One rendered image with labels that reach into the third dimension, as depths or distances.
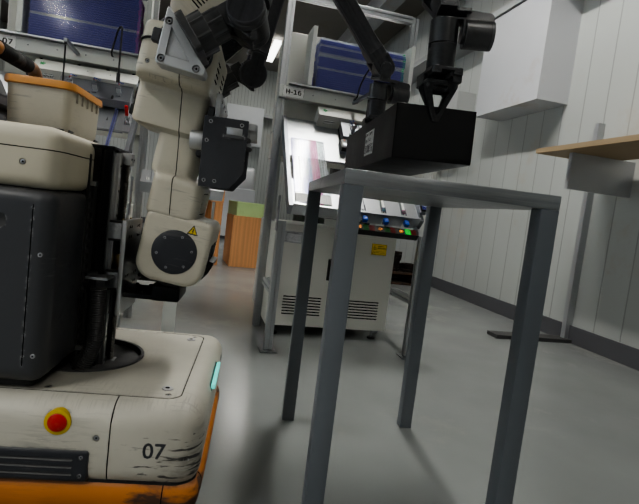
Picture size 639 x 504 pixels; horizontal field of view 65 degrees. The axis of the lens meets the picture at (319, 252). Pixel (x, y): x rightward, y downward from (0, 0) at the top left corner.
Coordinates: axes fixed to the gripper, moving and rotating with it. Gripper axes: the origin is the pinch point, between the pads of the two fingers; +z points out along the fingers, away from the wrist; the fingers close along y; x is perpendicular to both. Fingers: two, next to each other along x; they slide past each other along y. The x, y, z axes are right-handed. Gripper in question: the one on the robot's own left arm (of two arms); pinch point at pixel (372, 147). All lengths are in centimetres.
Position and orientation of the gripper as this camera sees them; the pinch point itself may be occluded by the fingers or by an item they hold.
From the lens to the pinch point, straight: 164.1
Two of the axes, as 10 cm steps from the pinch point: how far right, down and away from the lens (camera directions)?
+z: -0.9, 9.9, 1.0
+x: -9.9, -0.8, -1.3
